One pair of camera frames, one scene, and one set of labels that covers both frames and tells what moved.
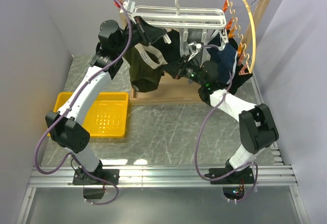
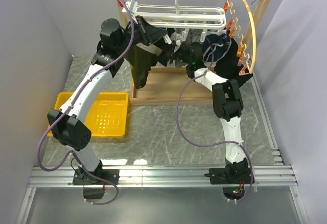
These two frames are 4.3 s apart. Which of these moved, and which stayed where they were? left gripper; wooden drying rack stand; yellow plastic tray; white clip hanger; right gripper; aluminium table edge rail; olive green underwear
Moved: right gripper; olive green underwear
Stayed: left gripper; white clip hanger; wooden drying rack stand; yellow plastic tray; aluminium table edge rail
